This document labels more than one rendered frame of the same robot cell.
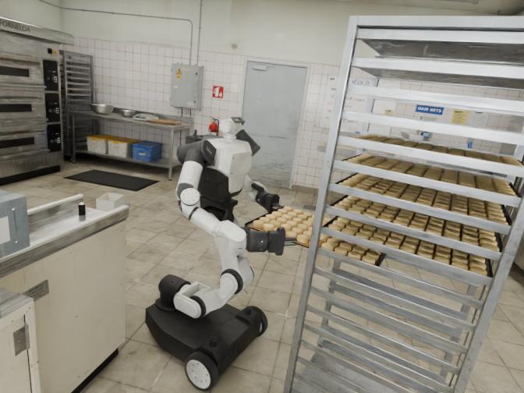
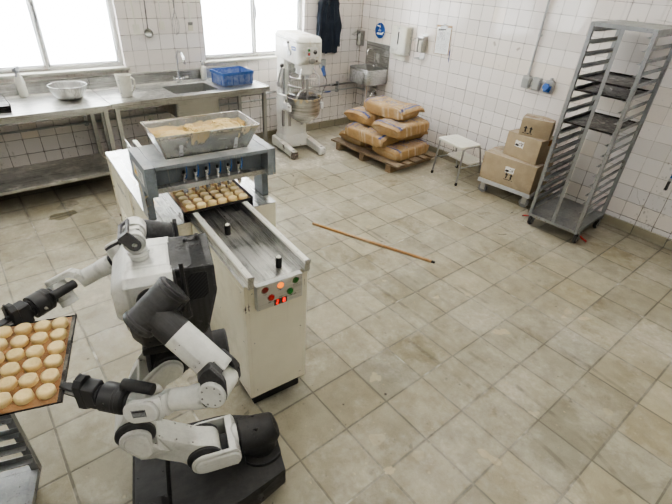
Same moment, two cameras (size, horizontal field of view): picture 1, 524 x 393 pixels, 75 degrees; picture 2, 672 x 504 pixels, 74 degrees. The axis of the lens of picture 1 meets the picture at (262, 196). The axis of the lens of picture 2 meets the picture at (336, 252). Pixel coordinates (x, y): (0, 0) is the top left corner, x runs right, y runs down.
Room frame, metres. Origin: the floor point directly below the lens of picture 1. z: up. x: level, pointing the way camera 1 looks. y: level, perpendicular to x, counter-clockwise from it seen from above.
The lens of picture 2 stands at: (2.92, -0.29, 2.07)
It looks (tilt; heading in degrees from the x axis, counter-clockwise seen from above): 33 degrees down; 129
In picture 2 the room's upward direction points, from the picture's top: 4 degrees clockwise
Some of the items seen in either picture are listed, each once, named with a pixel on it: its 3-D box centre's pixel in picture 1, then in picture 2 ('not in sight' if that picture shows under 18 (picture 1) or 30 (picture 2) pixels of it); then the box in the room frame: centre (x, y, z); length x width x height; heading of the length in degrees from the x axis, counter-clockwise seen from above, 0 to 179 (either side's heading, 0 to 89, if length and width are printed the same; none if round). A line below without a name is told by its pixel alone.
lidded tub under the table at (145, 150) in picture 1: (146, 150); not in sight; (5.80, 2.08, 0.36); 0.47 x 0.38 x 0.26; 172
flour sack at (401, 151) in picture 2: not in sight; (401, 147); (0.04, 4.44, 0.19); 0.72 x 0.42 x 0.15; 85
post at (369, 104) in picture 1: (345, 220); not in sight; (1.66, -0.45, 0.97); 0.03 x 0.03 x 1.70; 62
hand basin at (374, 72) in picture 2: not in sight; (372, 66); (-0.98, 5.03, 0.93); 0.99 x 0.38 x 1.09; 170
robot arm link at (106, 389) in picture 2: (268, 202); (100, 393); (1.85, -0.04, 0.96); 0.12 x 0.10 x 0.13; 32
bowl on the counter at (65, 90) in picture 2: not in sight; (68, 91); (-1.74, 1.35, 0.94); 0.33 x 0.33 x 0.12
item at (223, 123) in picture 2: not in sight; (202, 131); (0.84, 1.06, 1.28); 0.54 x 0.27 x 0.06; 75
